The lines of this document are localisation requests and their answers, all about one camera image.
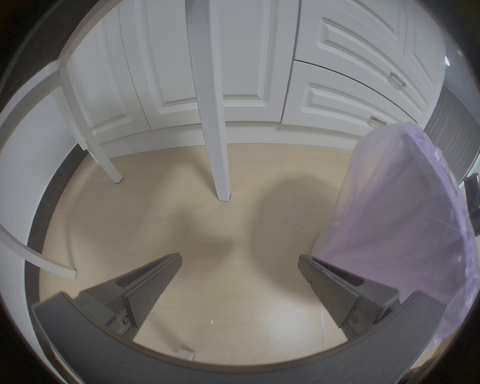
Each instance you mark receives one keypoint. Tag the purple plastic bag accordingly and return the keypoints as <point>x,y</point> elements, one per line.
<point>405,225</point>

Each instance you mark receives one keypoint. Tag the white trash bin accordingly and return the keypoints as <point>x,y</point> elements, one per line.
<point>320,245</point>

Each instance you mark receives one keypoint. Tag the white wardrobe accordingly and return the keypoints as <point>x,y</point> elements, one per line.
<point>262,56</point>

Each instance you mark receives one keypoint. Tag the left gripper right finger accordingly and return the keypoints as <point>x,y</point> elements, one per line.
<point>333,290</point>

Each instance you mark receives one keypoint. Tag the white table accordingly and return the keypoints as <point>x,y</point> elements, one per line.
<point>215,131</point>

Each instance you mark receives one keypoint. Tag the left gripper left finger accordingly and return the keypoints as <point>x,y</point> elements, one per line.
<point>150,285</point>

